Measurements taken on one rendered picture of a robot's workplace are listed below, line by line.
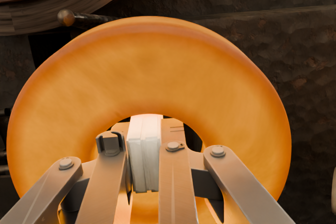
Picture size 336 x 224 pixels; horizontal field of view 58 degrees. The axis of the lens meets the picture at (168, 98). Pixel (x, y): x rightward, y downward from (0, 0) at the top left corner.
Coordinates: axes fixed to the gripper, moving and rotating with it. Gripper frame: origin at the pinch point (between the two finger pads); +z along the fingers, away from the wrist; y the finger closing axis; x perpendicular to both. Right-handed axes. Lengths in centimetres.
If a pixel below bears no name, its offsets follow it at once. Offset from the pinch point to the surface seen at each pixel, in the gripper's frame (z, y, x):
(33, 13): 18.9, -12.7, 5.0
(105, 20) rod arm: 14.4, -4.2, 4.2
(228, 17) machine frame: 28.8, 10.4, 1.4
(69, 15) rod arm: 9.8, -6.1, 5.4
